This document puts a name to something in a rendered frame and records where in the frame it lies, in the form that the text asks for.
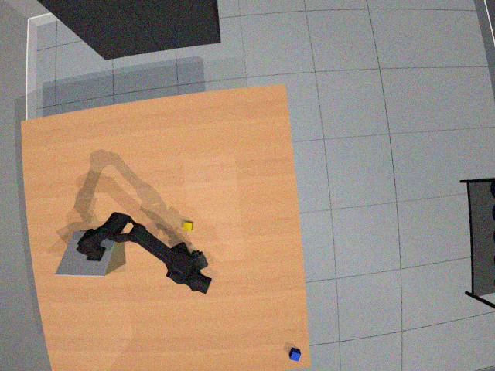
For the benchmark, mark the blue block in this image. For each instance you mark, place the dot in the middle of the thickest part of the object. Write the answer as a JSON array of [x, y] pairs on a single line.
[[294, 354]]

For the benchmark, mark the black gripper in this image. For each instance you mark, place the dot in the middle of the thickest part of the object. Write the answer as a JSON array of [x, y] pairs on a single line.
[[182, 247]]

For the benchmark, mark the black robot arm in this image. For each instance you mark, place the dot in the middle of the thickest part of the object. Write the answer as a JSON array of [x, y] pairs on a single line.
[[181, 268]]

